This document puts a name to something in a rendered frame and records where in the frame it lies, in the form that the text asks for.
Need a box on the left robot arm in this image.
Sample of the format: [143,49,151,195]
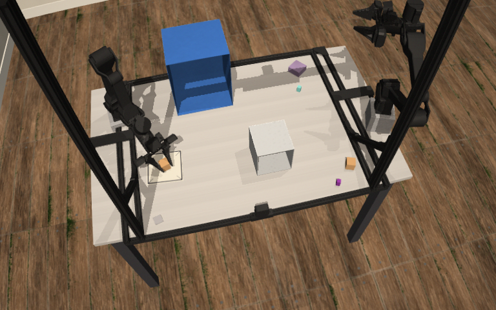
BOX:
[88,46,164,153]

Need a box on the tan wooden block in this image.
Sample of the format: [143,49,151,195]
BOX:
[158,157,171,172]
[346,157,356,170]

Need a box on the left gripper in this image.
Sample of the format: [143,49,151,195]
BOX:
[133,131,178,173]

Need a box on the black-outlined square floor marking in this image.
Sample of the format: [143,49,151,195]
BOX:
[147,150,183,185]

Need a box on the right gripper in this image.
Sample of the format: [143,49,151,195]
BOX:
[353,0,401,47]

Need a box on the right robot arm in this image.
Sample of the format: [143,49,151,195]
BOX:
[374,0,430,127]

